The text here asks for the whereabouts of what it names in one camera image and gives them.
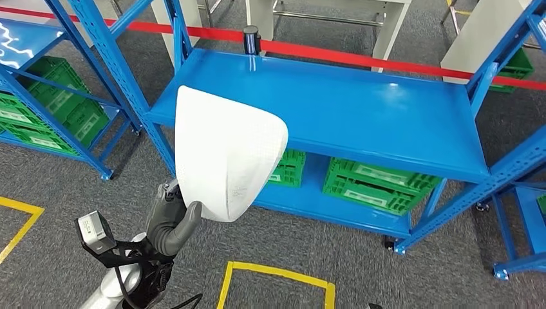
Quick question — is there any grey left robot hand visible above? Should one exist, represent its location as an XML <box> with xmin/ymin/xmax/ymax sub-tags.
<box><xmin>145</xmin><ymin>180</ymin><xmax>203</xmax><ymax>258</ymax></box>

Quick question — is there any white curved shell part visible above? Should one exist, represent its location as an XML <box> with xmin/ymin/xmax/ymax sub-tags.
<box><xmin>174</xmin><ymin>85</ymin><xmax>290</xmax><ymax>223</ymax></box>

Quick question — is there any blue steel shelf rack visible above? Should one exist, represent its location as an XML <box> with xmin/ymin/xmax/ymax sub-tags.
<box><xmin>66</xmin><ymin>0</ymin><xmax>546</xmax><ymax>257</ymax></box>
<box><xmin>0</xmin><ymin>0</ymin><xmax>144</xmax><ymax>181</ymax></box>
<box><xmin>493</xmin><ymin>181</ymin><xmax>546</xmax><ymax>281</ymax></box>

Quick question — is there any yellow floor tape square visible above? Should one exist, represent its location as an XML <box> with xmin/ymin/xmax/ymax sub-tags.
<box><xmin>216</xmin><ymin>261</ymin><xmax>337</xmax><ymax>309</ymax></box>

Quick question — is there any white table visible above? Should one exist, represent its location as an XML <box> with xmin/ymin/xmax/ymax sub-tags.
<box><xmin>440</xmin><ymin>0</ymin><xmax>534</xmax><ymax>85</ymax></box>
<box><xmin>245</xmin><ymin>0</ymin><xmax>413</xmax><ymax>73</ymax></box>
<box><xmin>150</xmin><ymin>0</ymin><xmax>203</xmax><ymax>69</ymax></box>

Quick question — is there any red barrier belt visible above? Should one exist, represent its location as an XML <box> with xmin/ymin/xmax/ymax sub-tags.
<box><xmin>0</xmin><ymin>6</ymin><xmax>546</xmax><ymax>92</ymax></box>

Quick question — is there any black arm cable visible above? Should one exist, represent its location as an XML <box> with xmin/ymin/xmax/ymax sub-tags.
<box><xmin>113</xmin><ymin>256</ymin><xmax>203</xmax><ymax>309</ymax></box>

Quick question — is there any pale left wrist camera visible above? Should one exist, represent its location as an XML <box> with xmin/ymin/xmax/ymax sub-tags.
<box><xmin>75</xmin><ymin>210</ymin><xmax>118</xmax><ymax>257</ymax></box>

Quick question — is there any black barrier post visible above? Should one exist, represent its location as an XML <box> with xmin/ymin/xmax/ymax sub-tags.
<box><xmin>242</xmin><ymin>24</ymin><xmax>262</xmax><ymax>56</ymax></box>

